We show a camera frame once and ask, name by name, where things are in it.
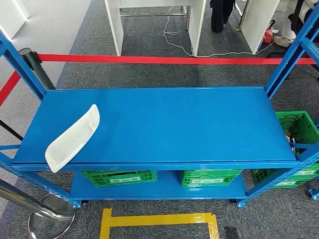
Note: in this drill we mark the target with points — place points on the white desk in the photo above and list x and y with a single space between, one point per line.
259 23
196 26

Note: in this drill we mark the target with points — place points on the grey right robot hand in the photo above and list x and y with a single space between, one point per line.
231 233

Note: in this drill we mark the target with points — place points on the green plastic crate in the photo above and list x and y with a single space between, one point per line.
119 178
305 127
209 178
271 183

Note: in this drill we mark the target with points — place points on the person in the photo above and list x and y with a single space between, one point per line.
218 16
286 29

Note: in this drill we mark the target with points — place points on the black office chair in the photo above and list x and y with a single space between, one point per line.
296 16

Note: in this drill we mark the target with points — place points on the chrome stanchion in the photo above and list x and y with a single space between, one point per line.
37 69
50 217

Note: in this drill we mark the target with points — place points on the white curved plastic part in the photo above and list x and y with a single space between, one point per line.
72 140

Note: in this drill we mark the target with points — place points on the dark metal stanchion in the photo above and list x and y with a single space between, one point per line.
10 130

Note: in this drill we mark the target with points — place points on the yellow floor tape square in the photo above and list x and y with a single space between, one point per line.
159 220

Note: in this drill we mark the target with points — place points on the red barrier belt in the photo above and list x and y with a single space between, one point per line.
8 87
149 60

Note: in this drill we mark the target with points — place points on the red bag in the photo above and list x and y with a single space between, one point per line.
267 36

